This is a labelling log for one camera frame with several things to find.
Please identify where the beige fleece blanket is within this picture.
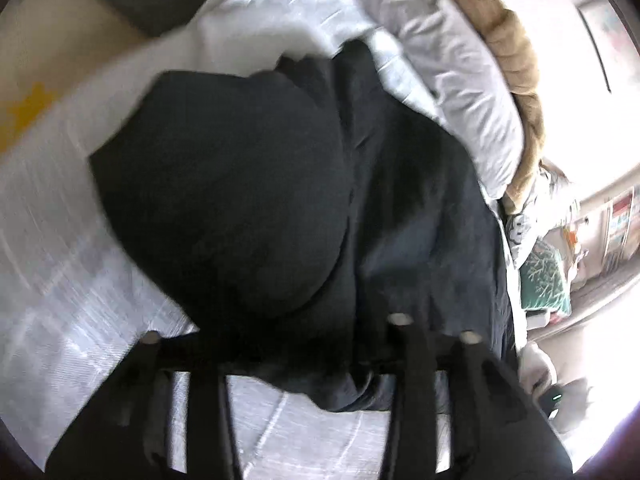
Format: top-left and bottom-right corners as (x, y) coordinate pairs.
(447, 0), (546, 211)

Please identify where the green branch-print pillow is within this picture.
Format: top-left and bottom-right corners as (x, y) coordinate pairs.
(517, 240), (573, 317)

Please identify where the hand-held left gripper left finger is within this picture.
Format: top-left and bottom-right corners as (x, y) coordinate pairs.
(47, 332), (301, 480)

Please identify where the white pillow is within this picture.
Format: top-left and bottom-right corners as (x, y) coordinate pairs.
(380, 0), (526, 200)

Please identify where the wall picture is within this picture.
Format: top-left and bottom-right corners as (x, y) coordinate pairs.
(577, 2), (626, 93)

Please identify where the grey checked bed blanket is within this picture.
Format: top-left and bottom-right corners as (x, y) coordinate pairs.
(0, 85), (451, 480)

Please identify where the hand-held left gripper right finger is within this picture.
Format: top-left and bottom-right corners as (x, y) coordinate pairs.
(350, 314), (573, 480)

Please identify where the bookshelf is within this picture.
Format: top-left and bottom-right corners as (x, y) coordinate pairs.
(560, 185), (640, 286)

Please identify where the white quilted bed cover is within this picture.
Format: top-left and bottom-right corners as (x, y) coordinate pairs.
(50, 0), (451, 126)

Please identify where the black quilted jacket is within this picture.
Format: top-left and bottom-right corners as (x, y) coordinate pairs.
(89, 40), (518, 413)

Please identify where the white printed duvet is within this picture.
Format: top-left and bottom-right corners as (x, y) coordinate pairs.
(500, 160), (581, 266)

